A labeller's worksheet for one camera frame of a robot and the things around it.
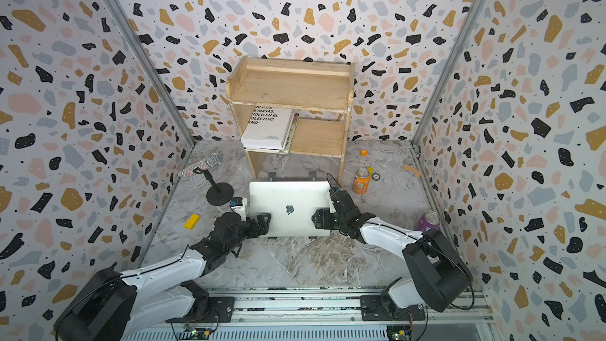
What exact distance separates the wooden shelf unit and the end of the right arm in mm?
232

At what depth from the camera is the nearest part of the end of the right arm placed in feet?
2.15

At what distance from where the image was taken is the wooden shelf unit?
76 cm
